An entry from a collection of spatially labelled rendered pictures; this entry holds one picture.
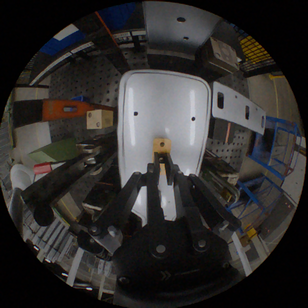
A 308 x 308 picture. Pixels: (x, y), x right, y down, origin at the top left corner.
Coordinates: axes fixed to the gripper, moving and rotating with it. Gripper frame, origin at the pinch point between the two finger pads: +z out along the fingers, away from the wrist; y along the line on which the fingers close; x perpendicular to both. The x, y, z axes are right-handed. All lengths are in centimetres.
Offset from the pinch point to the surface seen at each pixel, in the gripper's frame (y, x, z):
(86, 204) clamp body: -20.6, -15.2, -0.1
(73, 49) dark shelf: -27.1, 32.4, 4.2
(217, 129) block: 15.8, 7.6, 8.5
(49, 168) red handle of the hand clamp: -21.7, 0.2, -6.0
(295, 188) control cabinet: 791, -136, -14
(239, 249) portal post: 313, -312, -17
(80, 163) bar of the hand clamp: -13.6, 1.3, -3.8
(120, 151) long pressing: -9.6, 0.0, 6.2
